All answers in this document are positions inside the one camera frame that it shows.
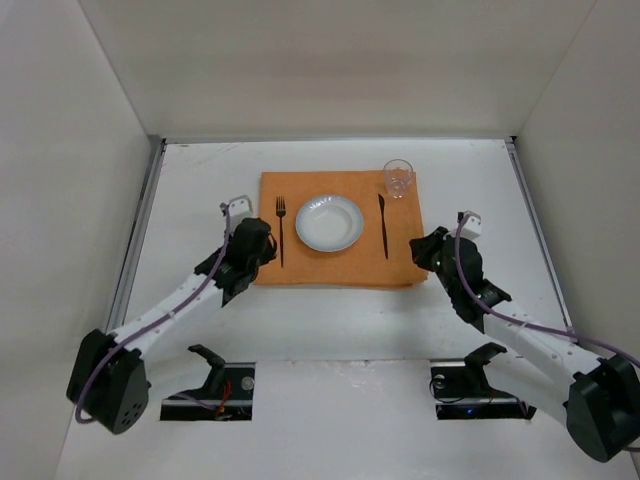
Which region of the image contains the black fork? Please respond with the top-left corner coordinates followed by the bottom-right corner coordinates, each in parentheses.
top-left (276, 196), bottom-right (286, 267)

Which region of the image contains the black knife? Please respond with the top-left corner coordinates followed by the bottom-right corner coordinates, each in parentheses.
top-left (378, 194), bottom-right (389, 260)

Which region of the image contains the clear drinking glass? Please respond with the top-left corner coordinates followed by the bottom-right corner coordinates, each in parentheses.
top-left (383, 159), bottom-right (414, 199)

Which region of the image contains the orange cloth placemat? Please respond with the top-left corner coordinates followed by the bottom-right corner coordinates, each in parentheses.
top-left (256, 170), bottom-right (427, 288)

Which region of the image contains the white round plate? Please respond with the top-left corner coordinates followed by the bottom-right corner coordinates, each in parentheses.
top-left (295, 195), bottom-right (364, 253)

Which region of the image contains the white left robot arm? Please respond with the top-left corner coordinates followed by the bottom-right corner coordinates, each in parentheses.
top-left (66, 217), bottom-right (277, 435)

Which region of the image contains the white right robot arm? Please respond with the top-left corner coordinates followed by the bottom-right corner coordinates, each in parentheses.
top-left (409, 227), bottom-right (639, 463)

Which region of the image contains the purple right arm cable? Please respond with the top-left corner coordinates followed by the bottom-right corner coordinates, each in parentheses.
top-left (453, 212), bottom-right (640, 454)

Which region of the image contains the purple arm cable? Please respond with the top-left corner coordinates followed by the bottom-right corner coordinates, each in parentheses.
top-left (453, 212), bottom-right (640, 454)
top-left (74, 202), bottom-right (232, 426)

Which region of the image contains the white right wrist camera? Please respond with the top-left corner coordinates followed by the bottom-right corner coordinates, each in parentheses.
top-left (457, 211), bottom-right (482, 241)

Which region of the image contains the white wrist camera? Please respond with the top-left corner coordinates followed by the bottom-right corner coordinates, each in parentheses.
top-left (457, 211), bottom-right (482, 241)
top-left (228, 195), bottom-right (254, 218)

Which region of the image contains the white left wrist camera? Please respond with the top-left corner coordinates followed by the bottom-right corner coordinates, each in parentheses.
top-left (228, 195), bottom-right (254, 218)

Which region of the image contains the right aluminium table rail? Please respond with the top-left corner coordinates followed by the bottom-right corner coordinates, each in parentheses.
top-left (505, 136), bottom-right (574, 331)

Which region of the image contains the aluminium table rail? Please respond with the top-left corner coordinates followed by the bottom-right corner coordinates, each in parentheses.
top-left (505, 136), bottom-right (574, 331)
top-left (101, 135), bottom-right (166, 333)

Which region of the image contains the left aluminium table rail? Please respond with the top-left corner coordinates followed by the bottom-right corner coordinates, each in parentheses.
top-left (101, 135), bottom-right (166, 333)

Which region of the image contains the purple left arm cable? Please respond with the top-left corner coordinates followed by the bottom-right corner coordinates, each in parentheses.
top-left (74, 202), bottom-right (232, 426)

